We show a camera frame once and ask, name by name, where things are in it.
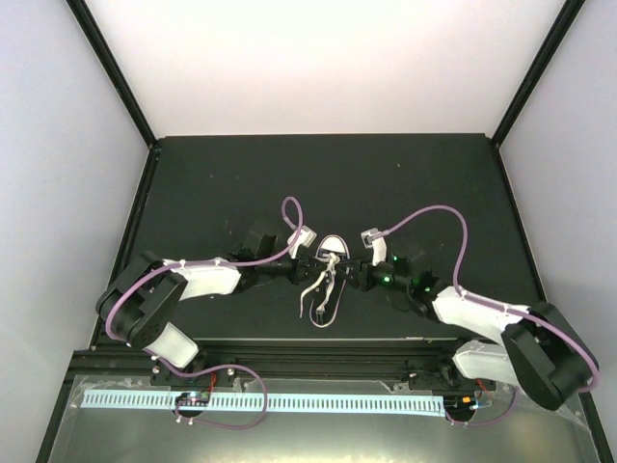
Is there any black white sneaker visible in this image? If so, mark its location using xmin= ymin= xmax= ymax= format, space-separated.
xmin=308 ymin=234 xmax=350 ymax=329

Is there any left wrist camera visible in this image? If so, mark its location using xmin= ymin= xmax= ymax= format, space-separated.
xmin=287 ymin=226 xmax=317 ymax=254

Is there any white slotted cable duct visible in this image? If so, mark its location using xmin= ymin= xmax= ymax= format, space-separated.
xmin=80 ymin=390 xmax=445 ymax=418

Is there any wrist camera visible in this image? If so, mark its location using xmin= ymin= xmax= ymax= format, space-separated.
xmin=361 ymin=228 xmax=388 ymax=266
xmin=287 ymin=226 xmax=317 ymax=254

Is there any left controller board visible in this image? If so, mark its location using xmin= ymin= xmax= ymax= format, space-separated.
xmin=174 ymin=392 xmax=210 ymax=406

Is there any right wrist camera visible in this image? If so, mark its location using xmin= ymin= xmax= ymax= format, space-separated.
xmin=361 ymin=228 xmax=388 ymax=266

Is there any black aluminium rail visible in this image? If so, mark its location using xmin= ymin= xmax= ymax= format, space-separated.
xmin=148 ymin=338 xmax=459 ymax=385

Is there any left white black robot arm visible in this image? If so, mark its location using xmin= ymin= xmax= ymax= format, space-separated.
xmin=95 ymin=220 xmax=317 ymax=385

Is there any black frame post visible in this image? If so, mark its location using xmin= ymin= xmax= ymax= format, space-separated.
xmin=491 ymin=0 xmax=586 ymax=148
xmin=67 ymin=0 xmax=157 ymax=149

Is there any black table mat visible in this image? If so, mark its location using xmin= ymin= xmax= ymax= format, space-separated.
xmin=94 ymin=134 xmax=555 ymax=343

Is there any black left frame post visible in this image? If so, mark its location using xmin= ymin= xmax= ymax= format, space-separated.
xmin=67 ymin=0 xmax=157 ymax=149

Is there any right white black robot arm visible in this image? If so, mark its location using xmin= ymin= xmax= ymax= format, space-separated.
xmin=337 ymin=253 xmax=599 ymax=411

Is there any black right frame post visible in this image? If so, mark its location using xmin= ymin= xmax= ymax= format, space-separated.
xmin=491 ymin=0 xmax=586 ymax=148

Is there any white shoelace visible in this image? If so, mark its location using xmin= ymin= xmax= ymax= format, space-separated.
xmin=299 ymin=251 xmax=340 ymax=318

